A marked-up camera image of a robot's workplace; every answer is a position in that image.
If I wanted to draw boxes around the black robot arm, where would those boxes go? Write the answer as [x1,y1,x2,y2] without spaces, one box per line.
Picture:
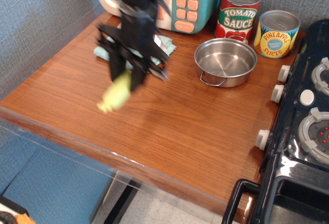
[98,0,169,91]

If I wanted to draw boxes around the yellow handled metal spoon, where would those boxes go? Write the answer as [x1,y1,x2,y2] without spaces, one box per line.
[97,68,132,113]

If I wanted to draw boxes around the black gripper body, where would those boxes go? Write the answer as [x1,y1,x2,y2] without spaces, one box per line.
[98,8,169,80]

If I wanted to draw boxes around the tomato sauce can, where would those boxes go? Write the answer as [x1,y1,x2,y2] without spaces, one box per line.
[215,0,261,42]

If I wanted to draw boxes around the teal folded cloth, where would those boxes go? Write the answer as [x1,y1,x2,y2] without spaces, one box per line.
[94,35,176,70]

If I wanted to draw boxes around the small steel pot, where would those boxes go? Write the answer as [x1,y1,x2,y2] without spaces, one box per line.
[194,38,258,88]

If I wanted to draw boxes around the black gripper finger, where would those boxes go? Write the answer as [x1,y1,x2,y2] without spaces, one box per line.
[130,59,149,92]
[108,50,126,81]

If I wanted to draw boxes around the toy microwave teal and cream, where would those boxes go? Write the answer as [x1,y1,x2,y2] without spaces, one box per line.
[99,0,220,34]

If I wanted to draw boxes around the black toy stove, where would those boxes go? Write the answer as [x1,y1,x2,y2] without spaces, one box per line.
[222,19,328,223]

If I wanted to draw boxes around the orange and black object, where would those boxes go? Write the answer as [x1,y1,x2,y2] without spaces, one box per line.
[1,196,36,224]

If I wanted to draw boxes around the pineapple slices can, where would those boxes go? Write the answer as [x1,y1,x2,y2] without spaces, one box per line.
[253,10,301,59]

